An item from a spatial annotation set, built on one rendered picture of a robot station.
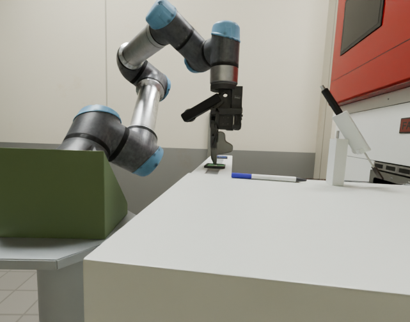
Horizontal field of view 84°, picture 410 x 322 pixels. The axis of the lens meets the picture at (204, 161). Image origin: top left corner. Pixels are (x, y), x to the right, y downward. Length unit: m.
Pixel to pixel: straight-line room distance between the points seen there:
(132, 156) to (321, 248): 0.58
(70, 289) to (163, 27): 0.65
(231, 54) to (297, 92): 2.12
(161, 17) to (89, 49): 2.18
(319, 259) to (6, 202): 0.57
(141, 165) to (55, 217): 0.26
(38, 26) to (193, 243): 3.00
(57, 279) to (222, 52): 0.64
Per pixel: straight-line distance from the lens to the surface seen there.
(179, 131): 2.46
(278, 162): 2.61
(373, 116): 1.10
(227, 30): 0.64
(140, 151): 0.69
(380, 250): 0.23
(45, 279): 0.65
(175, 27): 0.68
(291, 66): 2.74
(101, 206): 0.53
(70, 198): 0.55
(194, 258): 0.16
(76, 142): 0.62
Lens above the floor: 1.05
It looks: 6 degrees down
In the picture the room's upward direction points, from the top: 2 degrees clockwise
